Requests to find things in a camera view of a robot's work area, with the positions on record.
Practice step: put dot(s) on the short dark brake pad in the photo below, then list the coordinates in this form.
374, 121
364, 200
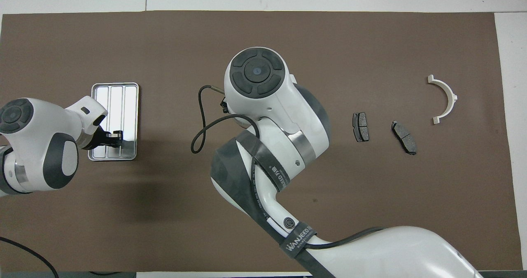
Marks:
361, 127

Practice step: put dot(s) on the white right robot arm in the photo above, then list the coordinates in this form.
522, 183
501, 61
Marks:
267, 105

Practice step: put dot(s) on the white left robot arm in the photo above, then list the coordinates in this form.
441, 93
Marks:
41, 146

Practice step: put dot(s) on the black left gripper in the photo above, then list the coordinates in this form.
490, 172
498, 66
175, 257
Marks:
101, 140

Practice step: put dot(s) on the brown table mat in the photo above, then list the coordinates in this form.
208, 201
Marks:
164, 228

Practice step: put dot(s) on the silver metal tray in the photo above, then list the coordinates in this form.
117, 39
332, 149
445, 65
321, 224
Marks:
123, 105

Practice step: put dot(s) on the white semicircular plastic bracket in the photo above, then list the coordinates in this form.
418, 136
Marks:
448, 89

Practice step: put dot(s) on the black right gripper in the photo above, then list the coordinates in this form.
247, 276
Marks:
225, 105

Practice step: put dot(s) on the long grey brake pad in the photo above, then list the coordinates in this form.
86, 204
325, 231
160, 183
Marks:
404, 138

